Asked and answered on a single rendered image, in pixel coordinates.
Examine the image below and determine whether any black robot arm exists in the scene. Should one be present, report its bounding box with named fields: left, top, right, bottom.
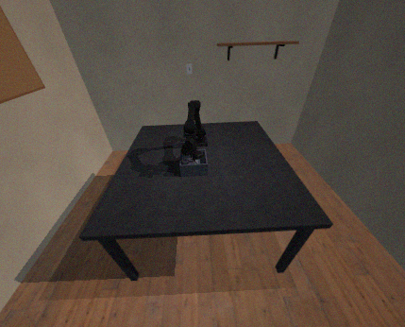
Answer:
left=180, top=100, right=206, bottom=156

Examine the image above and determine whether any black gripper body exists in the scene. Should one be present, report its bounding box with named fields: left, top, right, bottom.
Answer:
left=192, top=142, right=204, bottom=160

